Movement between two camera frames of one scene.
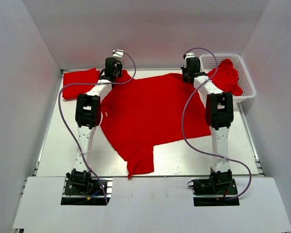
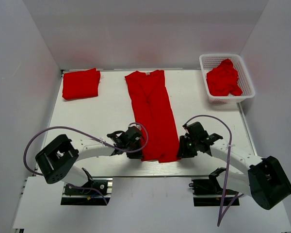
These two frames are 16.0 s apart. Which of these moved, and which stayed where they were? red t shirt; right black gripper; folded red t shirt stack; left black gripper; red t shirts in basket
Moved: left black gripper; red t shirt; right black gripper
Stayed: folded red t shirt stack; red t shirts in basket
